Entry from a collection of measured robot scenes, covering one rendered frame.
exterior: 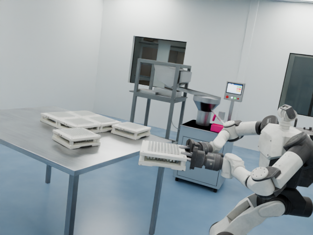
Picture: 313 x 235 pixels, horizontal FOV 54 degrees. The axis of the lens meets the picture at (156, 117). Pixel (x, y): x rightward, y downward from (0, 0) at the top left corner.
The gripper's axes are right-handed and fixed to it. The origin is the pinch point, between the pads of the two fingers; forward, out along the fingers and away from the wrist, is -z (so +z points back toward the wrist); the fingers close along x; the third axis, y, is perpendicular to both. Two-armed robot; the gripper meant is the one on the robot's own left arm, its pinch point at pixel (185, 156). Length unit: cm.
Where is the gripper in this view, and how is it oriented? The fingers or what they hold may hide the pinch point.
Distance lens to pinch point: 166.1
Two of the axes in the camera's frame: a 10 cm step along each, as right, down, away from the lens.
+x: -1.6, 9.7, 1.8
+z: 9.7, 1.9, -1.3
